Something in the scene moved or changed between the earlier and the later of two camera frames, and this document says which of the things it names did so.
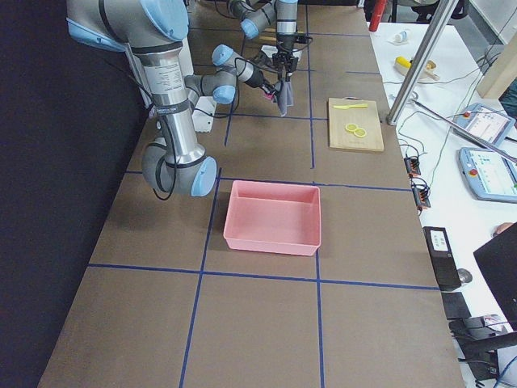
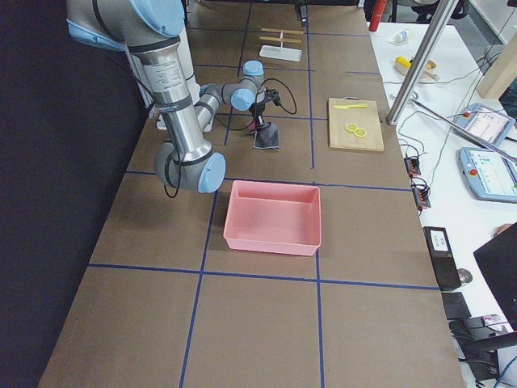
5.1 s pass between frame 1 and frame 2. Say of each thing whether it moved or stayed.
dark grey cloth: moved
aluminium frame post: stayed
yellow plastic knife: stayed
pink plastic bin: stayed
